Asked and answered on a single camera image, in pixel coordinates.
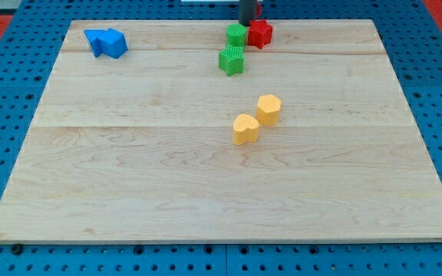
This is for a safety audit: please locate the blue cube block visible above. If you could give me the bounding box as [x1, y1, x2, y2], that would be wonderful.
[98, 28, 128, 59]

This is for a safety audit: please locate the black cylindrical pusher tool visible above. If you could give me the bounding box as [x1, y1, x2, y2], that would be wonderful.
[239, 0, 258, 27]

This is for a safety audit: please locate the red block behind pusher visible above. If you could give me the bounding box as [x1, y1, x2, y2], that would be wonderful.
[256, 2, 262, 18]

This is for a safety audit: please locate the light wooden board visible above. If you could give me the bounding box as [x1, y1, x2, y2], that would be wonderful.
[0, 19, 442, 245]

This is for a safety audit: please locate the green star block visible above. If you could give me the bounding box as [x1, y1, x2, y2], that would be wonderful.
[218, 44, 245, 76]

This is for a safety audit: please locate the yellow heart block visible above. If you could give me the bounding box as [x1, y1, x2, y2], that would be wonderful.
[233, 113, 259, 145]

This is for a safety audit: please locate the green cylinder block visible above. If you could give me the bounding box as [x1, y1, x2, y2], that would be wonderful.
[226, 24, 246, 47]

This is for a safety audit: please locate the red star block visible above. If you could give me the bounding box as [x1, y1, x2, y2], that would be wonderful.
[247, 19, 273, 49]

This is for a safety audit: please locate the blue triangular block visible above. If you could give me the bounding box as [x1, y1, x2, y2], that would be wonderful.
[84, 29, 105, 58]

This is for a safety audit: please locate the yellow hexagon block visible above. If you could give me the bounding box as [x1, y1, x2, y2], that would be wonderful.
[256, 94, 282, 127]

